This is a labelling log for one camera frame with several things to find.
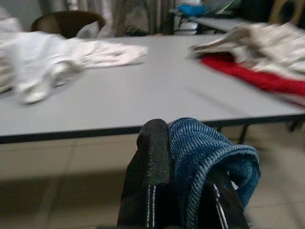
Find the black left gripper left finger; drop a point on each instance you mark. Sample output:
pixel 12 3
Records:
pixel 150 167

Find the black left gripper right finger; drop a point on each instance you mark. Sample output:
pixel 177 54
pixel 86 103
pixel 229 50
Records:
pixel 231 214

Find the blue jeans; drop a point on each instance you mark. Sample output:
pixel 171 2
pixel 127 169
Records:
pixel 190 148

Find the beige denim jacket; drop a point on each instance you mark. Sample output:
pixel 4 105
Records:
pixel 262 43

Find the black table leg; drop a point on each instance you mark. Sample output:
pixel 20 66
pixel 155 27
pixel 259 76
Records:
pixel 243 133

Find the small white shirt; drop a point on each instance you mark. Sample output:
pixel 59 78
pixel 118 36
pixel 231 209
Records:
pixel 114 53

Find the red shirt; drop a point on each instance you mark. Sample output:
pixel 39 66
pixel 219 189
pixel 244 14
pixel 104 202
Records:
pixel 262 80

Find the white pillow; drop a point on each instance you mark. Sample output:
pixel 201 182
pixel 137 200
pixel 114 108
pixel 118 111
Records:
pixel 104 31

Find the cream garment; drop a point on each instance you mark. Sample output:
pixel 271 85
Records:
pixel 35 59

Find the bright blue object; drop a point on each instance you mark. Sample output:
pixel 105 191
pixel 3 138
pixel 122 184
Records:
pixel 190 10

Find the brown chair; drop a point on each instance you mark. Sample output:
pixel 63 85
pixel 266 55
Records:
pixel 62 21

